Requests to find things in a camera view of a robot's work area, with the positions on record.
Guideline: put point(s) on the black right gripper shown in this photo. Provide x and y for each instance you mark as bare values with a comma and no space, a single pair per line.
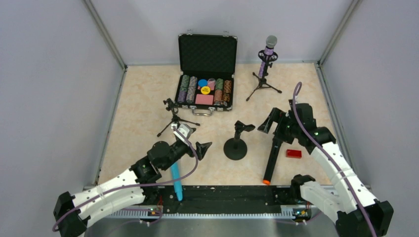
278,118

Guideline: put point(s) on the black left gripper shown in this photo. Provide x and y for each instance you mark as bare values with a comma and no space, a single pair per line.
192,149

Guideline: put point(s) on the black microphone orange end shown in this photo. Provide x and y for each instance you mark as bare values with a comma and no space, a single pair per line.
273,156

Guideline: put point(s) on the round base clamp stand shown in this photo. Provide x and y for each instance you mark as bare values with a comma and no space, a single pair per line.
236,148

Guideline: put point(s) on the shock mount tripod stand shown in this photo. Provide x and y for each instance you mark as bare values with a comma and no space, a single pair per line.
262,83

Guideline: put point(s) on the purple glitter microphone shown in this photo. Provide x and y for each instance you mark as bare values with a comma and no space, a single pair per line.
268,56

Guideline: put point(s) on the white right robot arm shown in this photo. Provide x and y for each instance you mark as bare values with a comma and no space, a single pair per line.
354,210

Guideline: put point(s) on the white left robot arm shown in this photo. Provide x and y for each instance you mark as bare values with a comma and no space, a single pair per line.
74,213

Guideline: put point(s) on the small black tripod stand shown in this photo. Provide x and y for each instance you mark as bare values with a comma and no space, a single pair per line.
173,108

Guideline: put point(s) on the teal microphone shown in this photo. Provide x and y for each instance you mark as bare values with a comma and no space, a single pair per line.
177,184

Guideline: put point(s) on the red lego brick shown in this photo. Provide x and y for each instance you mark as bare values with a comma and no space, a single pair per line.
293,153

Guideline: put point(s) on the pink playing card deck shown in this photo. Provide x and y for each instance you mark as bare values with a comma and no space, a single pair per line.
202,99

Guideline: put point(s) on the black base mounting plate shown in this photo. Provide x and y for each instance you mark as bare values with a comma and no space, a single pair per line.
228,200

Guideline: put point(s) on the purple poker chip stack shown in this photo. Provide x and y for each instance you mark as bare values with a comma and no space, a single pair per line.
182,96

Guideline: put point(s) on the orange black chip stack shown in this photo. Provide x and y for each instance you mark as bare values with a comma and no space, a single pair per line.
227,87

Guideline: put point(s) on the pink poker chip stack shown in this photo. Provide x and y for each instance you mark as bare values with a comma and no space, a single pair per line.
217,97

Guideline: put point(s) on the yellow big blind button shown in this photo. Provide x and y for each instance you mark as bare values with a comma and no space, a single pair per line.
205,90

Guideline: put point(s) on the green poker chip stack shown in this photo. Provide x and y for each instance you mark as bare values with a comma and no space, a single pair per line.
219,84

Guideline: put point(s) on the blue dealer button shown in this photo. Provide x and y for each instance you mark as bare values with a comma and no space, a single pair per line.
202,82

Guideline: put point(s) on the black poker chip case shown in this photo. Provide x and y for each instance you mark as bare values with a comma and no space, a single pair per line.
206,57

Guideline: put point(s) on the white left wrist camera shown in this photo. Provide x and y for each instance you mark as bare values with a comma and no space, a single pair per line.
182,132

